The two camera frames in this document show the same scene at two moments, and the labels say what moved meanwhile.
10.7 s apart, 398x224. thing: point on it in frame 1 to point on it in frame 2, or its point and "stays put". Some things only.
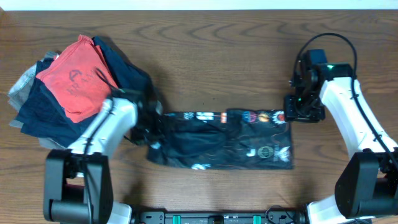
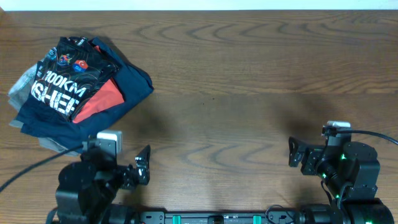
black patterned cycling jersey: (236, 139) to (69, 73)
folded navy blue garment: (45, 116) stays put
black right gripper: (292, 114) to (310, 167)
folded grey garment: (17, 94) stays put
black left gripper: (157, 134) to (129, 178)
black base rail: (219, 218) stays put
